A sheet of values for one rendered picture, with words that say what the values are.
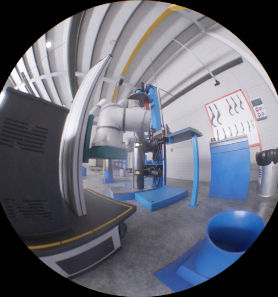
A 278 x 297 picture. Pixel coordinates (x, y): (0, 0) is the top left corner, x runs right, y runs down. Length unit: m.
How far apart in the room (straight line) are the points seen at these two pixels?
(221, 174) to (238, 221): 1.13
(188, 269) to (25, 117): 0.84
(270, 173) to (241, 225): 1.25
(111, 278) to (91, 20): 8.04
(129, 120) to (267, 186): 1.94
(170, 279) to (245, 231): 0.42
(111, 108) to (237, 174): 1.69
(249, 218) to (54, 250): 0.77
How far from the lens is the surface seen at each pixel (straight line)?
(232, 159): 1.58
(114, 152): 0.44
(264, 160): 1.72
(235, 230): 0.64
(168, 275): 0.67
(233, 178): 1.60
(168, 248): 0.80
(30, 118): 0.38
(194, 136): 1.29
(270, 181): 1.79
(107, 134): 0.47
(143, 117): 0.52
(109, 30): 7.00
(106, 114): 0.53
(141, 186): 1.71
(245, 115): 2.95
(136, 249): 0.78
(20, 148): 0.37
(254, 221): 0.57
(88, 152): 0.53
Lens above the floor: 0.64
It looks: 9 degrees up
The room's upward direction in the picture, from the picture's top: straight up
